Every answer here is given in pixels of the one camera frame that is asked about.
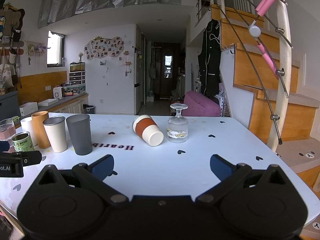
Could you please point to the brown wall pin board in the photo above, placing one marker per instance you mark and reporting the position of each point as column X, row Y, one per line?
column 11, row 23

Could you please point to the purple pouf seat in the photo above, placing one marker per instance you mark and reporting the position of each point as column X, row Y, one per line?
column 200, row 105

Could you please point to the white cup with metal rim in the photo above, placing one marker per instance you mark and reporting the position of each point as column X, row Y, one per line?
column 56, row 133

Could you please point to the green labelled tin can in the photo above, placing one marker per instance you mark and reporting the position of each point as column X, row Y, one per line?
column 22, row 142

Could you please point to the small white cup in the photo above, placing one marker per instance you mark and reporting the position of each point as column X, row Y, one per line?
column 27, row 126

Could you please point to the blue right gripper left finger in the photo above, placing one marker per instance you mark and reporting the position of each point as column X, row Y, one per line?
column 96, row 171

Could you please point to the white small appliance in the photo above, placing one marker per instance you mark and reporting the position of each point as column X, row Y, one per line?
column 58, row 92

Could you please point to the black hanging coat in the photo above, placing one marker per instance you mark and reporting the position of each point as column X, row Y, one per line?
column 209, row 59

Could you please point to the clear upturned stemmed glass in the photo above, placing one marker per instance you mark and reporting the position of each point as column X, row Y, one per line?
column 177, row 127

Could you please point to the pink foam tube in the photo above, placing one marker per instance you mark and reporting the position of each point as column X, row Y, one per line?
column 267, row 59
column 263, row 7

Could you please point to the small drawer organiser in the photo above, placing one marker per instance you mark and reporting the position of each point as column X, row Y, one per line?
column 77, row 73

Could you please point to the dark grey plastic cup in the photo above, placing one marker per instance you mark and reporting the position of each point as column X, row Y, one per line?
column 80, row 133

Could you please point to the pink foam tube upper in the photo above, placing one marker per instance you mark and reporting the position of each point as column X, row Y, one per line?
column 263, row 7

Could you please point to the white box on counter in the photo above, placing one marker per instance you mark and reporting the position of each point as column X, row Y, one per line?
column 28, row 108

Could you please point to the cream cup with brown sleeve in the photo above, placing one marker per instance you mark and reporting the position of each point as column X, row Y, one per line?
column 145, row 127

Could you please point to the tan bamboo cup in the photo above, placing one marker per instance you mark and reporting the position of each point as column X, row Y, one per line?
column 38, row 127

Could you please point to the pink foam tube lower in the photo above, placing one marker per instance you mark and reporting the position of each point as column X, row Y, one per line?
column 267, row 59

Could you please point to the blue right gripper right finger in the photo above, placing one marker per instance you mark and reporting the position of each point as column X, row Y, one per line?
column 226, row 171

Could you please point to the dark waste bin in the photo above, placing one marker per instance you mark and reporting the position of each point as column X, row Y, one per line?
column 88, row 109

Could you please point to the white stair post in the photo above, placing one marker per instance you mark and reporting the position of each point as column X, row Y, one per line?
column 285, row 63

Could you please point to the cloud shaped photo board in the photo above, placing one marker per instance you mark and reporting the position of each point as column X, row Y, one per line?
column 103, row 47

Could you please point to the clear glass with pink drink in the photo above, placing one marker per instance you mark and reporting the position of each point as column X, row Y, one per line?
column 7, row 129

